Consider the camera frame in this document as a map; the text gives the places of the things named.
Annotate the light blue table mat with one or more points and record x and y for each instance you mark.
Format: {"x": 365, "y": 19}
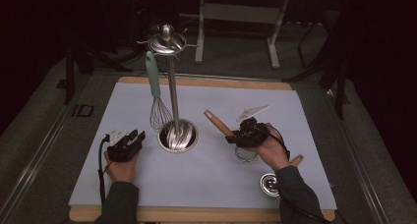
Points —
{"x": 213, "y": 96}

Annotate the person's right hand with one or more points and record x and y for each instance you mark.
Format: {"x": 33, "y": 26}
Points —
{"x": 272, "y": 152}

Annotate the metal floor rail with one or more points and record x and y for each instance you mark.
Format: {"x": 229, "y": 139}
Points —
{"x": 360, "y": 171}
{"x": 39, "y": 155}

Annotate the dark tripod stand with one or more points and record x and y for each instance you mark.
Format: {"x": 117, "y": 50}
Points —
{"x": 82, "y": 60}
{"x": 337, "y": 76}

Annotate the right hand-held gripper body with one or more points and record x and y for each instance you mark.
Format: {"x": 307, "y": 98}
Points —
{"x": 252, "y": 135}

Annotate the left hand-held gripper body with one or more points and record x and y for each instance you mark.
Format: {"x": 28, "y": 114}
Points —
{"x": 121, "y": 152}

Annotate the white metal frame stand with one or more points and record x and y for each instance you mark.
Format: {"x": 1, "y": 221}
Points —
{"x": 239, "y": 13}

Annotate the person's left hand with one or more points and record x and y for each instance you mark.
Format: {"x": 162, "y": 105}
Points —
{"x": 121, "y": 171}

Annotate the steel utensil stand with hooks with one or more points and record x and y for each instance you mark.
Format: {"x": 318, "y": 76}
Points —
{"x": 173, "y": 99}

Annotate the black rectangular floor plate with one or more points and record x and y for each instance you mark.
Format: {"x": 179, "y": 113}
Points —
{"x": 82, "y": 110}

